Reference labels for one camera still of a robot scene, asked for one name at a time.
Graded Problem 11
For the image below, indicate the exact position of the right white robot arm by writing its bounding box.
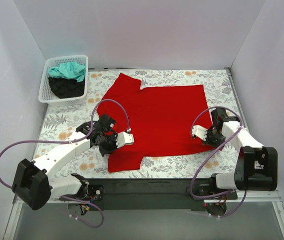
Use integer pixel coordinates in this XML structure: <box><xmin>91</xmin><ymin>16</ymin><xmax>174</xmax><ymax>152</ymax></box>
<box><xmin>202</xmin><ymin>107</ymin><xmax>278</xmax><ymax>199</ymax></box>

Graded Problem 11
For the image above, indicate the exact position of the floral table cloth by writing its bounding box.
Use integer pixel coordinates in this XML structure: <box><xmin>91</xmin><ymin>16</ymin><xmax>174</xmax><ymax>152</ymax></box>
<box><xmin>39</xmin><ymin>69</ymin><xmax>241</xmax><ymax>179</ymax></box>

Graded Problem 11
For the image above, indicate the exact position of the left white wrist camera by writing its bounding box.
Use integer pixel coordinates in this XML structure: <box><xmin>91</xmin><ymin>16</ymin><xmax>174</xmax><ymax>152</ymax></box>
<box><xmin>116</xmin><ymin>131</ymin><xmax>134</xmax><ymax>149</ymax></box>

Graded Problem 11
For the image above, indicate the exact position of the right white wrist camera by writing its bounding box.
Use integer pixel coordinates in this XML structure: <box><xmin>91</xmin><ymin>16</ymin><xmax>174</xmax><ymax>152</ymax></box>
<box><xmin>191</xmin><ymin>125</ymin><xmax>208</xmax><ymax>141</ymax></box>

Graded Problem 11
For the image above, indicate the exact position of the teal t shirt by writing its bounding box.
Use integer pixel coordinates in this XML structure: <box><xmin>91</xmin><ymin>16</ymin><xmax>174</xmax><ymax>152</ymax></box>
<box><xmin>48</xmin><ymin>61</ymin><xmax>86</xmax><ymax>83</ymax></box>

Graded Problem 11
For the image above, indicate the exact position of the black t shirt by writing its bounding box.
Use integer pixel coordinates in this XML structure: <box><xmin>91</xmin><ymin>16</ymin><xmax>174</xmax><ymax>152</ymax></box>
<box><xmin>48</xmin><ymin>76</ymin><xmax>85</xmax><ymax>99</ymax></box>

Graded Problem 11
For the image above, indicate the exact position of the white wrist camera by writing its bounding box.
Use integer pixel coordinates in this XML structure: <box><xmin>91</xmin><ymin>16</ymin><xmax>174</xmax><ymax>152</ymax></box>
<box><xmin>116</xmin><ymin>131</ymin><xmax>134</xmax><ymax>149</ymax></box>
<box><xmin>191</xmin><ymin>125</ymin><xmax>208</xmax><ymax>141</ymax></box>

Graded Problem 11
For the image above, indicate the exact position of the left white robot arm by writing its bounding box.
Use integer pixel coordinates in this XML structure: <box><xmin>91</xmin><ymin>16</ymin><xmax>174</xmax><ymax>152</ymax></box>
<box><xmin>11</xmin><ymin>114</ymin><xmax>117</xmax><ymax>210</ymax></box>

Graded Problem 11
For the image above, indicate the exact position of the red t shirt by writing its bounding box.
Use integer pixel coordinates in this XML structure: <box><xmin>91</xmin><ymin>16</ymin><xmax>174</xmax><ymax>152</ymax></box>
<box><xmin>97</xmin><ymin>74</ymin><xmax>212</xmax><ymax>173</ymax></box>

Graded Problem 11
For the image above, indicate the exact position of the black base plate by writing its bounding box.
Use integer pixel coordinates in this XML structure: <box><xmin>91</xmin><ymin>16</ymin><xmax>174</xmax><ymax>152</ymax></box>
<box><xmin>59</xmin><ymin>177</ymin><xmax>238</xmax><ymax>211</ymax></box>

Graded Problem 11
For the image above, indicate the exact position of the aluminium frame rail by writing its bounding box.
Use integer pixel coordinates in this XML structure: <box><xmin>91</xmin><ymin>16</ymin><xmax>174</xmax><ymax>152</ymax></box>
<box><xmin>13</xmin><ymin>181</ymin><xmax>282</xmax><ymax>205</ymax></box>

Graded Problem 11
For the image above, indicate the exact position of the white plastic laundry basket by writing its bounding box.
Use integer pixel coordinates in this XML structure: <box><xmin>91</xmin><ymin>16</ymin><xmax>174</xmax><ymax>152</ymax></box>
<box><xmin>38</xmin><ymin>55</ymin><xmax>88</xmax><ymax>107</ymax></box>

